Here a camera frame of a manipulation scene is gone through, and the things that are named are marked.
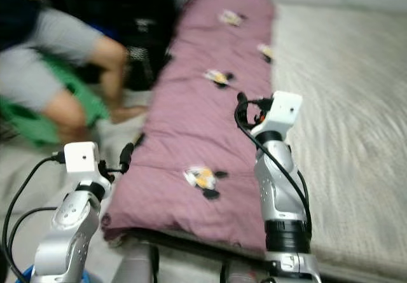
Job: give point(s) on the grey right robot leg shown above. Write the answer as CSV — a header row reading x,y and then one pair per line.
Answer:
x,y
241,275

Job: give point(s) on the grey left robot leg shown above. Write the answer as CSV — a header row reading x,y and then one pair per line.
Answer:
x,y
133,264

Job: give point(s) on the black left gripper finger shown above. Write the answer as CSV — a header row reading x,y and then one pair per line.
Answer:
x,y
126,156

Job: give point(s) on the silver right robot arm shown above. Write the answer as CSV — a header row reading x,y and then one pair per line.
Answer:
x,y
280,194

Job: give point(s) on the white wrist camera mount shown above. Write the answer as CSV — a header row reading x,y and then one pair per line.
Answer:
x,y
81,159
283,108

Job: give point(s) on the black bag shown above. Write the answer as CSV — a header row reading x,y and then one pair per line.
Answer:
x,y
140,41

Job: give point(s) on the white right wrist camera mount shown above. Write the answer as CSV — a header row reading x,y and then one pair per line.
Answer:
x,y
283,108

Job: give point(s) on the blue bucket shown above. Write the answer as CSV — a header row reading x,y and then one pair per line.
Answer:
x,y
29,275

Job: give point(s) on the white quilted mattress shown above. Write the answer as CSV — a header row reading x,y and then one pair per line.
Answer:
x,y
350,73

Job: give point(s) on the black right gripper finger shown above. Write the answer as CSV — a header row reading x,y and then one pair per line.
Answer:
x,y
240,102

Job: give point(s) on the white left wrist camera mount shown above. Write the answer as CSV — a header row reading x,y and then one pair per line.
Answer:
x,y
81,159

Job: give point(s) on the green plastic basket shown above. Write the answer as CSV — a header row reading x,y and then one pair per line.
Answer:
x,y
25,121

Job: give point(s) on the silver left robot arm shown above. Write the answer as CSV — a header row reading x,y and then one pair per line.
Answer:
x,y
67,232

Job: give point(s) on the grey robot leg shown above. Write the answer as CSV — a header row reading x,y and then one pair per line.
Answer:
x,y
133,264
241,275

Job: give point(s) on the seated person in shorts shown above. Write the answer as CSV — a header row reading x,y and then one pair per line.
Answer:
x,y
32,73

